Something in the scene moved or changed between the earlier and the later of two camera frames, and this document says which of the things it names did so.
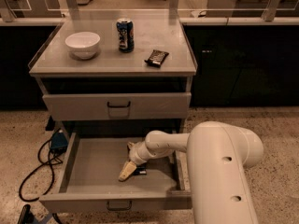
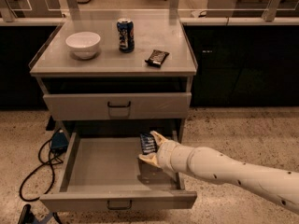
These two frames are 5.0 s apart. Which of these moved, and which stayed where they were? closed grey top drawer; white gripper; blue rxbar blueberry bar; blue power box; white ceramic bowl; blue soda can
Moved: blue rxbar blueberry bar; white gripper
Stayed: blue power box; blue soda can; closed grey top drawer; white ceramic bowl
